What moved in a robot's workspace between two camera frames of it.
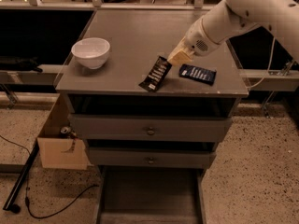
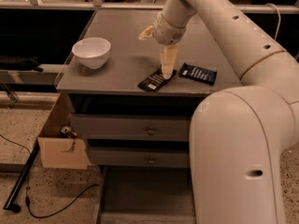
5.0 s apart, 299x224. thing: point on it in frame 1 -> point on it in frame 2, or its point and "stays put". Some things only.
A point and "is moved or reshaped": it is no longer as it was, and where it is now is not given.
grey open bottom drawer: x=150 y=195 stays put
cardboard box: x=60 y=152 stays put
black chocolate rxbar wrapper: x=156 y=75 is moved or reshaped
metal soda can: x=65 y=131 stays put
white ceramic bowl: x=92 y=52 stays put
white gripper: x=196 y=41 -> x=166 y=31
